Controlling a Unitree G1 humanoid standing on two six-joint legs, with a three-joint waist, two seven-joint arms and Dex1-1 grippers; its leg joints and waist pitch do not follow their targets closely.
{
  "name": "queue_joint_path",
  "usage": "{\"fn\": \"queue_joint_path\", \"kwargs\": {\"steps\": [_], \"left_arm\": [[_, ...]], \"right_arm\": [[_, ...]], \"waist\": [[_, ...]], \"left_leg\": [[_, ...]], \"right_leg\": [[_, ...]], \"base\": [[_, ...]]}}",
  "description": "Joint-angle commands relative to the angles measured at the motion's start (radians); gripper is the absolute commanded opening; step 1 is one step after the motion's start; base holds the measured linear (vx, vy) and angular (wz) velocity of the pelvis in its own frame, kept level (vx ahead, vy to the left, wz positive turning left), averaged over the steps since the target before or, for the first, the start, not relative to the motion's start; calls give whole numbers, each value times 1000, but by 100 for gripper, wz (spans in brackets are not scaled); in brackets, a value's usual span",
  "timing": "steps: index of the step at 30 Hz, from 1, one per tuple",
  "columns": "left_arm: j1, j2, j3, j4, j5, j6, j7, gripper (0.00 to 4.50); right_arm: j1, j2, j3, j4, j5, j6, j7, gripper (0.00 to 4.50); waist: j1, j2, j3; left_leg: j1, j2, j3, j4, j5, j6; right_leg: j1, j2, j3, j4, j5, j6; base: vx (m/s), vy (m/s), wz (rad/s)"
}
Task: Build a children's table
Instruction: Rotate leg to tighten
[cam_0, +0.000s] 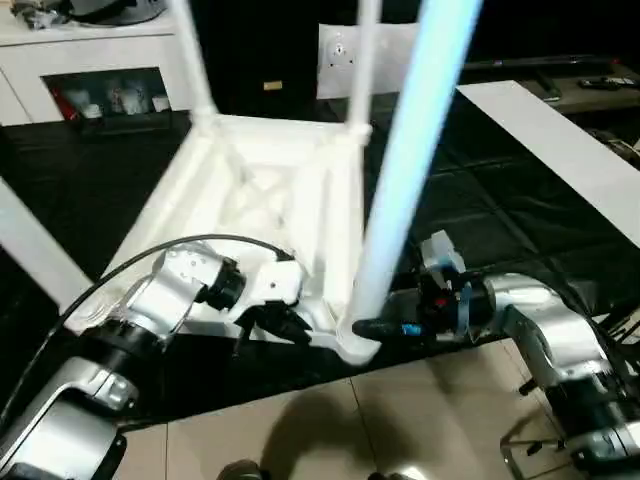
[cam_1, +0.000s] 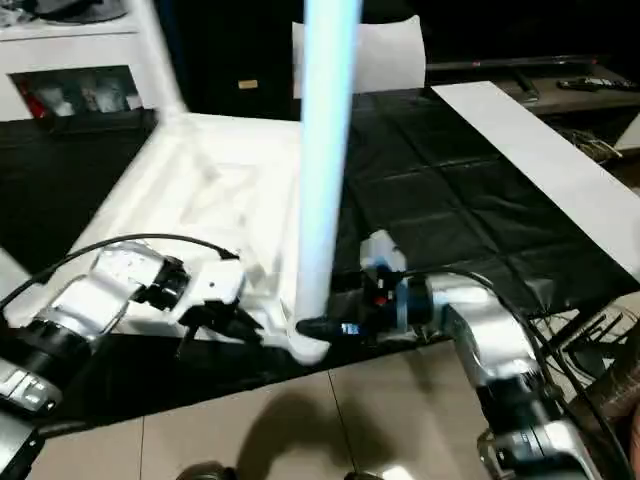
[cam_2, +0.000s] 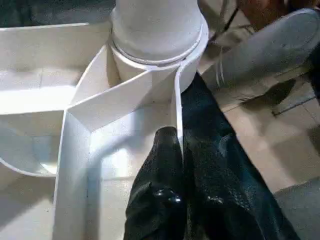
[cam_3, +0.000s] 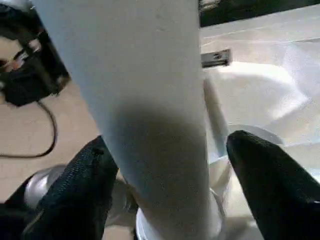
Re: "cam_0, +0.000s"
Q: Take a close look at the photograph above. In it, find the dark grey helmet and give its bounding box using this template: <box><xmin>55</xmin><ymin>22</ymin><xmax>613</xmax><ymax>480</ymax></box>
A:
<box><xmin>69</xmin><ymin>0</ymin><xmax>171</xmax><ymax>24</ymax></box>

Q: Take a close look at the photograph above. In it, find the black bar with red light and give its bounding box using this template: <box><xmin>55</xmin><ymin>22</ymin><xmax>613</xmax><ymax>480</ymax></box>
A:
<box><xmin>464</xmin><ymin>54</ymin><xmax>621</xmax><ymax>69</ymax></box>

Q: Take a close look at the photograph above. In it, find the black remote control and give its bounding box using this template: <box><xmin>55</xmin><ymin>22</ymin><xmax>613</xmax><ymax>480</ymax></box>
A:
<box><xmin>579</xmin><ymin>77</ymin><xmax>634</xmax><ymax>90</ymax></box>

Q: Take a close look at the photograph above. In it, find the black mat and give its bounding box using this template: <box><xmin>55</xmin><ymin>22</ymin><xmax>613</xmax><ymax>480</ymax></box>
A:
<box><xmin>0</xmin><ymin>89</ymin><xmax>640</xmax><ymax>432</ymax></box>

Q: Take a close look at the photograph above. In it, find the white cabinet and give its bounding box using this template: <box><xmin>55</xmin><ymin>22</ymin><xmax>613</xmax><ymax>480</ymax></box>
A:
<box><xmin>0</xmin><ymin>0</ymin><xmax>197</xmax><ymax>127</ymax></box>

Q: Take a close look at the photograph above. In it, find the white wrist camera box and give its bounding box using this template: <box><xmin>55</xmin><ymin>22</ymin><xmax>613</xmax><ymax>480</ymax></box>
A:
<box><xmin>419</xmin><ymin>230</ymin><xmax>475</xmax><ymax>342</ymax></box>
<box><xmin>224</xmin><ymin>259</ymin><xmax>307</xmax><ymax>329</ymax></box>

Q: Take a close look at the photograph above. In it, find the chrome metal frame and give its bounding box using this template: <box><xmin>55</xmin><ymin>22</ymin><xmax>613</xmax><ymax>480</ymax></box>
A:
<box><xmin>499</xmin><ymin>414</ymin><xmax>567</xmax><ymax>480</ymax></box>

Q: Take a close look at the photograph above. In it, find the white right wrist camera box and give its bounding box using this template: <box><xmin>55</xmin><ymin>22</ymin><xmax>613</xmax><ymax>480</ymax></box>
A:
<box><xmin>419</xmin><ymin>230</ymin><xmax>475</xmax><ymax>342</ymax></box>

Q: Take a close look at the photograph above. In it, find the black metal table frame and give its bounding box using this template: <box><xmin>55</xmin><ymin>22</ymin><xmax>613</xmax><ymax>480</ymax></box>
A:
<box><xmin>599</xmin><ymin>304</ymin><xmax>640</xmax><ymax>347</ymax></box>

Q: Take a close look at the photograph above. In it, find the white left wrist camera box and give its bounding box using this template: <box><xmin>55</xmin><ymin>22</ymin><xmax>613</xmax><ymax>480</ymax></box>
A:
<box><xmin>224</xmin><ymin>259</ymin><xmax>307</xmax><ymax>329</ymax></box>

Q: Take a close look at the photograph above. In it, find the white flat board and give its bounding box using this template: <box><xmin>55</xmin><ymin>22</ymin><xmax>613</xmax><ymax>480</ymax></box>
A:
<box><xmin>457</xmin><ymin>80</ymin><xmax>640</xmax><ymax>232</ymax></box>

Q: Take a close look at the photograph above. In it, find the white plastic table leg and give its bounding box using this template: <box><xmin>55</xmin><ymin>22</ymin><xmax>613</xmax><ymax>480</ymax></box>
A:
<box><xmin>349</xmin><ymin>0</ymin><xmax>486</xmax><ymax>342</ymax></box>
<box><xmin>342</xmin><ymin>0</ymin><xmax>385</xmax><ymax>137</ymax></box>
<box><xmin>169</xmin><ymin>0</ymin><xmax>222</xmax><ymax>127</ymax></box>
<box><xmin>0</xmin><ymin>179</ymin><xmax>95</xmax><ymax>312</ymax></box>

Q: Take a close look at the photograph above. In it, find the black tangled strap bundle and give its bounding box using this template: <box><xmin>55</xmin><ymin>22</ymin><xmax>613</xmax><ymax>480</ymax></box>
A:
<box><xmin>14</xmin><ymin>4</ymin><xmax>62</xmax><ymax>32</ymax></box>

